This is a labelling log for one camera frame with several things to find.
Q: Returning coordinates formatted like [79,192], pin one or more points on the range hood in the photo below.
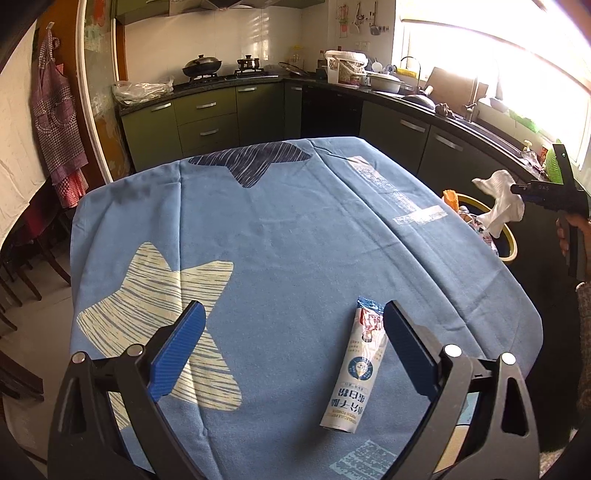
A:
[212,5]

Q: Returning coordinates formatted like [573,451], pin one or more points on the black frying pan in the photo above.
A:
[420,99]

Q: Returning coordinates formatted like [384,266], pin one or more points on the hanging kitchen utensils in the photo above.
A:
[360,18]

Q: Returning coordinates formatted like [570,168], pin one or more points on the glass pot lid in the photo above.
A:
[291,69]

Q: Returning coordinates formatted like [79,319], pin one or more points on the checked pink apron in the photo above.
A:
[57,115]

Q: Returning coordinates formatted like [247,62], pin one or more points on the white stick packet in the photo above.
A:
[358,369]

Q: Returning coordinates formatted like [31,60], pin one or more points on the white plastic bucket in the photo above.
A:
[346,67]

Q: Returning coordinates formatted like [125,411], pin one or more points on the dark wooden chair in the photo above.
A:
[14,323]
[48,240]

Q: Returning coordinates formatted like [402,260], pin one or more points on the printed snack wrapper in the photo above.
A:
[485,235]

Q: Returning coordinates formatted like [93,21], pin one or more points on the yellow rimmed trash bin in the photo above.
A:
[510,244]

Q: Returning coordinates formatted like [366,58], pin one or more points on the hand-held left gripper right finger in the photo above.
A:
[411,355]

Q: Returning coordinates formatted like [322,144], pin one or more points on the wooden cutting board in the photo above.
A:
[452,87]

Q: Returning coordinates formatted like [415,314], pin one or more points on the small dark cooking pot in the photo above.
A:
[249,63]

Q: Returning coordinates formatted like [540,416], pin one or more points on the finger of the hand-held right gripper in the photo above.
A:
[531,190]

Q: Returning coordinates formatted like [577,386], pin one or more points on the person's right hand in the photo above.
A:
[563,237]

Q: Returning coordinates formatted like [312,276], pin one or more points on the white table cloth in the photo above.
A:
[14,138]

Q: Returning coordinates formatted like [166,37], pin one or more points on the white framed sliding door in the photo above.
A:
[99,92]

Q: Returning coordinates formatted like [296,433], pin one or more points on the green plastic colander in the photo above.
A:
[553,161]

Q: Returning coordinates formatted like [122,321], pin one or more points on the blue star print tablecloth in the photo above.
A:
[286,240]

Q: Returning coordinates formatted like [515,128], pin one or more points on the white tissue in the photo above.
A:
[503,194]

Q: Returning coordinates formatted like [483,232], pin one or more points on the green sink cabinet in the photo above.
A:
[438,143]

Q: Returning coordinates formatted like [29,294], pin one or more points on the black wok with lid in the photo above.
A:
[202,67]

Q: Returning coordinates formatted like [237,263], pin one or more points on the white enamel basin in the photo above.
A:
[388,82]

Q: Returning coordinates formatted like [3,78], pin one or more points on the black built-in appliance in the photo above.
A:
[330,113]

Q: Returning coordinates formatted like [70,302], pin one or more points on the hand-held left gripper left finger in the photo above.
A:
[180,350]

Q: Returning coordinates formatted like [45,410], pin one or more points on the clear plastic bag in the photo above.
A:
[138,91]

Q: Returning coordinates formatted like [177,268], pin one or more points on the gas stove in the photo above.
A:
[231,77]

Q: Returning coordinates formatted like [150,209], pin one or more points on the orange mesh cloth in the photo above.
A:
[451,199]

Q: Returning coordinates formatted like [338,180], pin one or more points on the curved metal faucet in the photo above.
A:
[411,60]

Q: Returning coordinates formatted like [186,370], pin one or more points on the green drawer cabinet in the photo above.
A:
[207,124]

